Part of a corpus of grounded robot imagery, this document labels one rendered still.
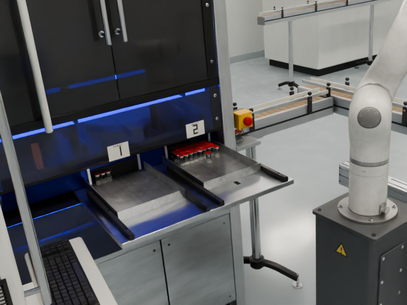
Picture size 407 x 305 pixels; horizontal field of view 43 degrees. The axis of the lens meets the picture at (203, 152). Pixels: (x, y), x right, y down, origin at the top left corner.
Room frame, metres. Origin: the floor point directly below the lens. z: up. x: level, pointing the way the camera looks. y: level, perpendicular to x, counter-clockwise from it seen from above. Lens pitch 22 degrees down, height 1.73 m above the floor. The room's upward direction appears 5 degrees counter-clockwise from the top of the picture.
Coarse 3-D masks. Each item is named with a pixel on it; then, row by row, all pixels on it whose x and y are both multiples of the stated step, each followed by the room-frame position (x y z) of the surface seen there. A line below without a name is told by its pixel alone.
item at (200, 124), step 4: (200, 120) 1.99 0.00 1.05; (188, 124) 1.97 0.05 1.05; (192, 124) 1.97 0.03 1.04; (200, 124) 1.99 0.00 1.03; (188, 128) 1.96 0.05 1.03; (192, 128) 1.97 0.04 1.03; (200, 128) 1.99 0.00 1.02; (188, 132) 1.96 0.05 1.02; (192, 132) 1.97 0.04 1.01; (196, 132) 1.98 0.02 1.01; (200, 132) 1.99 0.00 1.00; (204, 132) 2.00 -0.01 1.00; (188, 136) 1.96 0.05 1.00; (192, 136) 1.97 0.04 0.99
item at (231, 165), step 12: (216, 144) 2.09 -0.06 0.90; (228, 156) 1.99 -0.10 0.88; (240, 156) 1.93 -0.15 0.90; (180, 168) 1.84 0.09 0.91; (192, 168) 1.90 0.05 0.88; (204, 168) 1.89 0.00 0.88; (216, 168) 1.88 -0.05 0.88; (228, 168) 1.86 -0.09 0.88; (240, 168) 1.85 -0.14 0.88; (252, 168) 1.80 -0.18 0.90; (204, 180) 1.77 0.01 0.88; (216, 180) 1.72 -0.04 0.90; (228, 180) 1.74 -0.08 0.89
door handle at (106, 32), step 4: (100, 0) 1.77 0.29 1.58; (104, 0) 1.77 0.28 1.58; (100, 4) 1.77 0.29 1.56; (104, 4) 1.77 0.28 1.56; (104, 8) 1.77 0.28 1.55; (104, 12) 1.77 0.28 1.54; (104, 16) 1.76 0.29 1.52; (104, 20) 1.76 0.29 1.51; (104, 24) 1.77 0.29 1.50; (108, 24) 1.77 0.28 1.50; (104, 28) 1.77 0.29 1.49; (108, 28) 1.77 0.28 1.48; (100, 32) 1.82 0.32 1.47; (104, 32) 1.77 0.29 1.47; (108, 32) 1.77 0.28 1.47; (100, 36) 1.82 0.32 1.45; (104, 36) 1.79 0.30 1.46; (108, 36) 1.77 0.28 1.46; (108, 40) 1.77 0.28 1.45; (108, 44) 1.76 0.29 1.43
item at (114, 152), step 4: (120, 144) 1.82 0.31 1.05; (124, 144) 1.83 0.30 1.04; (108, 148) 1.79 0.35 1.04; (112, 148) 1.80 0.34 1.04; (116, 148) 1.81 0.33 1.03; (124, 148) 1.82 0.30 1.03; (128, 148) 1.83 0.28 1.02; (108, 152) 1.79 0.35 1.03; (112, 152) 1.80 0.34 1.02; (116, 152) 1.81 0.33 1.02; (120, 152) 1.81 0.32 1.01; (124, 152) 1.82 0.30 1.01; (128, 152) 1.83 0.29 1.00; (108, 156) 1.79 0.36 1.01; (112, 156) 1.80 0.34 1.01; (116, 156) 1.81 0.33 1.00; (120, 156) 1.81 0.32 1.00; (124, 156) 1.82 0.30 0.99; (112, 160) 1.80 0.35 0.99
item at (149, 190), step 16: (128, 176) 1.88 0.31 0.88; (144, 176) 1.87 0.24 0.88; (160, 176) 1.81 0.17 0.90; (96, 192) 1.70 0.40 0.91; (112, 192) 1.74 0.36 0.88; (128, 192) 1.73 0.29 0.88; (144, 192) 1.72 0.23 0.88; (160, 192) 1.71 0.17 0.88; (176, 192) 1.63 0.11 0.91; (112, 208) 1.56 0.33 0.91; (128, 208) 1.54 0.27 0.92; (144, 208) 1.57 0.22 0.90
